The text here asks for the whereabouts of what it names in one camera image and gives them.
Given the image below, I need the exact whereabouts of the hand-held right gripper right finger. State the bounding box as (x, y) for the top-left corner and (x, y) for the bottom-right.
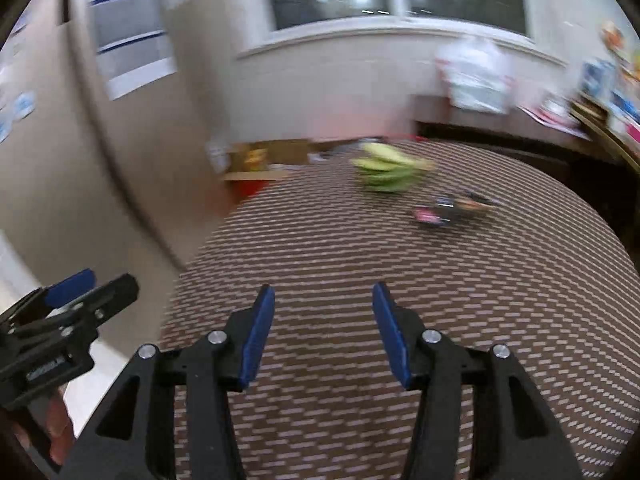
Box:
(371, 282), (585, 480)

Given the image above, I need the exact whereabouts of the wooden desk with shelf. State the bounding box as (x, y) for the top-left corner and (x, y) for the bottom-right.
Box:
(569, 97), (640, 173)

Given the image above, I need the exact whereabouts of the pink paper sheet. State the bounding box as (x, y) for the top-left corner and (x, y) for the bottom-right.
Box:
(519, 104), (592, 139)

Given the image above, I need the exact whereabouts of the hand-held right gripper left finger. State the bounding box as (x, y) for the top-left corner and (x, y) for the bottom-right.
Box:
(62, 284), (277, 480)

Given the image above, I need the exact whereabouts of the person's left hand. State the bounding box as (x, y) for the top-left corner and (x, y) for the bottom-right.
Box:
(10, 395), (76, 467)

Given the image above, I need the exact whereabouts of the cartoon wall decoration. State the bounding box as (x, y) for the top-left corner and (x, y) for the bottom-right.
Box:
(600, 21), (629, 52)

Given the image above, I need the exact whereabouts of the brown polka-dot tablecloth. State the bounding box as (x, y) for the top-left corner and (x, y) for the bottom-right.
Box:
(159, 139), (631, 480)

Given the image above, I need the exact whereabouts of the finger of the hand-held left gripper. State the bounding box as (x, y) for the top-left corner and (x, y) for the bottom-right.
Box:
(0, 268), (97, 333)
(0, 273), (140, 357)

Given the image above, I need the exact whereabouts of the group of round character magnets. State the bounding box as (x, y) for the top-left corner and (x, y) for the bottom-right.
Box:
(0, 89), (39, 145)

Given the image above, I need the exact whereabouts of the row of books and boxes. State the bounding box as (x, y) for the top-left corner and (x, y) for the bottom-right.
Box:
(580, 57), (640, 143)

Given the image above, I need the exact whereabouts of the white-bordered grey sheet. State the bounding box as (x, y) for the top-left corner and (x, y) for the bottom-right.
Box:
(101, 34), (177, 102)

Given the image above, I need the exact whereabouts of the dark wooden cabinet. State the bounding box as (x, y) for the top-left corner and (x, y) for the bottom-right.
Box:
(409, 94), (622, 173)

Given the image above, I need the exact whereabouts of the white plastic shopping bag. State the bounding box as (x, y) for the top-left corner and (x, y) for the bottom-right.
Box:
(434, 34), (517, 114)

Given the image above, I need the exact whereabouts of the green banana bunch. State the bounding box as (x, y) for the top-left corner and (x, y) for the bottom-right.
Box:
(351, 142), (435, 192)

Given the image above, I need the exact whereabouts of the red cardboard box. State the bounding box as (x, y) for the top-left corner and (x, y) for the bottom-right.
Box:
(224, 171), (273, 202)

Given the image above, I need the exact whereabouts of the beige double-door refrigerator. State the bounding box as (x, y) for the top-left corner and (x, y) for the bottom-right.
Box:
(0, 0), (236, 281)

